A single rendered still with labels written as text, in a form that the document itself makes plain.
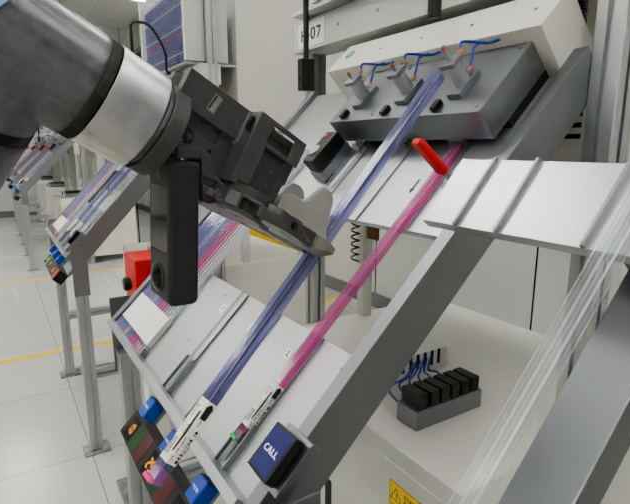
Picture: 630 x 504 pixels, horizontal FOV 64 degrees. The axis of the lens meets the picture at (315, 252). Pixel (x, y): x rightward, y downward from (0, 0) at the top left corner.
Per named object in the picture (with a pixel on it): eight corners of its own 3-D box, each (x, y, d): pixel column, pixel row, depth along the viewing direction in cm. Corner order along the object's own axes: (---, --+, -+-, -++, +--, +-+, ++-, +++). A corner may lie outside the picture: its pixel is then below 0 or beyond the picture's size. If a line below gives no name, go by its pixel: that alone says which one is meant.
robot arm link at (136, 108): (85, 139, 32) (54, 139, 38) (149, 174, 35) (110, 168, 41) (138, 37, 33) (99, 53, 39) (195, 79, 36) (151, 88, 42)
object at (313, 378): (266, 514, 54) (246, 503, 52) (127, 329, 108) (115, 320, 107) (369, 369, 58) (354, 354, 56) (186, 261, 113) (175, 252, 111)
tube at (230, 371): (160, 488, 43) (150, 483, 42) (154, 479, 44) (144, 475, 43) (444, 80, 57) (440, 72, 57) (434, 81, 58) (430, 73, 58)
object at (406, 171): (462, 262, 63) (444, 236, 61) (244, 208, 118) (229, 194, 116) (588, 83, 71) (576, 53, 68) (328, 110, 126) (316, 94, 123)
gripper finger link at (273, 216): (326, 234, 44) (248, 188, 39) (319, 250, 44) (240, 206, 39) (296, 228, 48) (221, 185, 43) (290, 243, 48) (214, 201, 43)
